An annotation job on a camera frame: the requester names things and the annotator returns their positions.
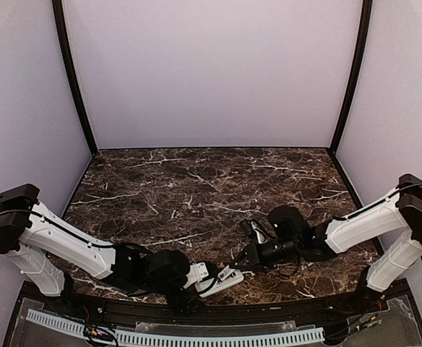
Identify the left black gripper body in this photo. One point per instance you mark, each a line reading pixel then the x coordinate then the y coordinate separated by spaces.
pixel 176 303

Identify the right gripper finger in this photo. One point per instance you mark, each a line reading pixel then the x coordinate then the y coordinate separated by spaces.
pixel 244 268
pixel 241 258

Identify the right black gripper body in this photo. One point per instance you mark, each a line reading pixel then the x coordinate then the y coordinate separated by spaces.
pixel 266 258

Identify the white remote control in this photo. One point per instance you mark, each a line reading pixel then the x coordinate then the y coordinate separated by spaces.
pixel 226 278

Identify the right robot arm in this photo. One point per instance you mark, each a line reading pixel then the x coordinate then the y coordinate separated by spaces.
pixel 398 210

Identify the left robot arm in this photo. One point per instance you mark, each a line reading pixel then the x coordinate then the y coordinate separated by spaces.
pixel 29 231

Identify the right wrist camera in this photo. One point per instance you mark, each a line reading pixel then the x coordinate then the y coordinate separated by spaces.
pixel 254 230

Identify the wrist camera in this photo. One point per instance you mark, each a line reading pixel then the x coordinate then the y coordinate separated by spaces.
pixel 201 275
pixel 254 230

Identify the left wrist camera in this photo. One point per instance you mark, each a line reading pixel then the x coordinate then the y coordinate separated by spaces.
pixel 201 275

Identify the black front rail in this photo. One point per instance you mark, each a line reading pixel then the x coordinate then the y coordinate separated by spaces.
pixel 329 310

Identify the right black frame post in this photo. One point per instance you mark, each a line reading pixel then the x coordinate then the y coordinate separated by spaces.
pixel 355 69

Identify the black frame post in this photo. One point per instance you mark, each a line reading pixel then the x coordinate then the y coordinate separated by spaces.
pixel 355 69
pixel 71 75

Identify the left black frame post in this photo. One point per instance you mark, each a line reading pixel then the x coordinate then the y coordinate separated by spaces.
pixel 71 75

